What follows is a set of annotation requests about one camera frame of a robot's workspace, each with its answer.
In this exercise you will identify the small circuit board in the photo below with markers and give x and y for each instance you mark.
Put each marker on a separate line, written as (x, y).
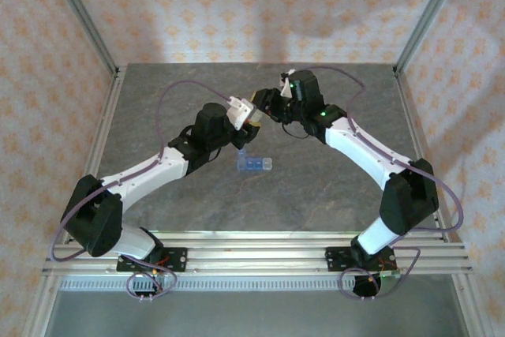
(390, 274)

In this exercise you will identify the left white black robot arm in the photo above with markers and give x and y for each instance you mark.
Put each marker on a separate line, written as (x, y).
(150, 171)

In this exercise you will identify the blue pill organizer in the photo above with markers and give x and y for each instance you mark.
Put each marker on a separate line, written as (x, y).
(256, 163)

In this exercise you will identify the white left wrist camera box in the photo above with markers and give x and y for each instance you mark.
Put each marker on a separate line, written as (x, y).
(240, 112)

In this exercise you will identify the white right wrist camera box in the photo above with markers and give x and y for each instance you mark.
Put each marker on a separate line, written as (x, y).
(287, 84)

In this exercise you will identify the grey metal panel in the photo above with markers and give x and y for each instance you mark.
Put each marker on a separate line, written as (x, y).
(252, 313)

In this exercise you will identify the long aluminium mounting rail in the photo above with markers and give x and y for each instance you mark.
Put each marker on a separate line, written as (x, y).
(256, 258)

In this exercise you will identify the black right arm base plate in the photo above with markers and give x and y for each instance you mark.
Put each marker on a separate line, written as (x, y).
(333, 260)

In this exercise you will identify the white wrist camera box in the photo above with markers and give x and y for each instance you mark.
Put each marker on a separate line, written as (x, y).
(240, 112)
(287, 84)

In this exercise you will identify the aluminium frame post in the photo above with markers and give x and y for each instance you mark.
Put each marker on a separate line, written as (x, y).
(83, 17)
(428, 17)

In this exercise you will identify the white orange pill bottle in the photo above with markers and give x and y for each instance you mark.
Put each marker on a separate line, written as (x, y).
(256, 115)

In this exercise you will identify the orange patterned white cloth backdrop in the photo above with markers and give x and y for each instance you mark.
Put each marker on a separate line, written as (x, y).
(252, 5)

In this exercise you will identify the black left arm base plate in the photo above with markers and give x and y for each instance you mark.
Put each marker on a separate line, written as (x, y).
(177, 260)

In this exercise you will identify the aluminium table side rail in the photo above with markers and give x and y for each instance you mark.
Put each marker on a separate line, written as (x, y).
(105, 116)
(405, 96)

